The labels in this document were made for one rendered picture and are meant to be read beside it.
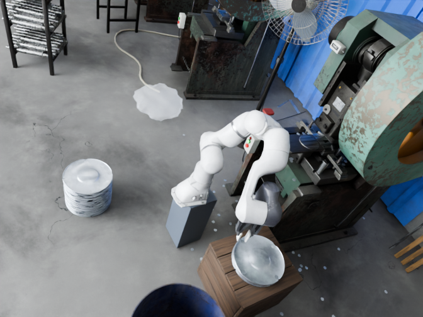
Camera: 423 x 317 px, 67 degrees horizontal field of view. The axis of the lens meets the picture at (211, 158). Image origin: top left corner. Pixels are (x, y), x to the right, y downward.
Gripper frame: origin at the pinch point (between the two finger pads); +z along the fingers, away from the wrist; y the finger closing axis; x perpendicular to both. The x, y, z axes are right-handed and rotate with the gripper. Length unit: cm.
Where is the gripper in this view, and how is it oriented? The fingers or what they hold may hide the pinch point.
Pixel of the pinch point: (243, 235)
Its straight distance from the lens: 162.1
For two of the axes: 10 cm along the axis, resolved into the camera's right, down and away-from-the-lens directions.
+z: -2.4, 7.0, 6.7
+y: 9.7, 1.7, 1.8
